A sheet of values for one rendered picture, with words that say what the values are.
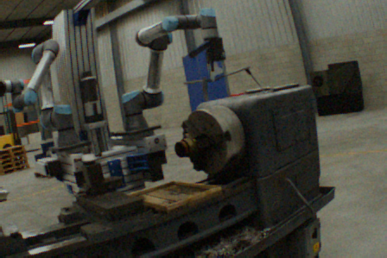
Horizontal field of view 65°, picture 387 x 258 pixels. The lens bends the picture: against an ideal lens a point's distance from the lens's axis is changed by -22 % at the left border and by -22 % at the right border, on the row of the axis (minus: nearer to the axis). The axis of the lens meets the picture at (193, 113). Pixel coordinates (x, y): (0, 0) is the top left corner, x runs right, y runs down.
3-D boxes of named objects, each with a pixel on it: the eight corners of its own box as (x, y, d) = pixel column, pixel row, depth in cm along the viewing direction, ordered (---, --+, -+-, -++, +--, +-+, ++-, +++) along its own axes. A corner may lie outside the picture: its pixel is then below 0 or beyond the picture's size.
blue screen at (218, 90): (182, 141, 1067) (168, 59, 1055) (210, 135, 1081) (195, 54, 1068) (218, 164, 662) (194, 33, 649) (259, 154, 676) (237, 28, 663)
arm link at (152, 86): (135, 104, 239) (144, 25, 212) (155, 101, 247) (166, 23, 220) (143, 114, 231) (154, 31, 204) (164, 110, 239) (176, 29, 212)
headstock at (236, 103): (268, 148, 246) (259, 91, 244) (322, 147, 209) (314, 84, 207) (201, 173, 209) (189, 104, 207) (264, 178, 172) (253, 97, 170)
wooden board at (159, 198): (174, 187, 188) (173, 179, 188) (222, 193, 160) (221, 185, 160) (125, 202, 170) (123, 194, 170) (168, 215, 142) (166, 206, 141)
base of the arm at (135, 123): (120, 131, 230) (117, 116, 230) (140, 127, 240) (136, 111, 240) (132, 130, 219) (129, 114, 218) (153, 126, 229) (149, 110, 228)
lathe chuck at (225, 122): (199, 165, 198) (193, 105, 194) (243, 173, 174) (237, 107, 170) (187, 169, 193) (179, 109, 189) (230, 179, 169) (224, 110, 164)
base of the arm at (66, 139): (54, 147, 199) (51, 130, 198) (75, 141, 208) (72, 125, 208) (61, 147, 187) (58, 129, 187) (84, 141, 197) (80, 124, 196)
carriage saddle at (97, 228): (107, 204, 169) (104, 192, 169) (158, 223, 133) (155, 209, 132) (56, 217, 151) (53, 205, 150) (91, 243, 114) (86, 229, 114)
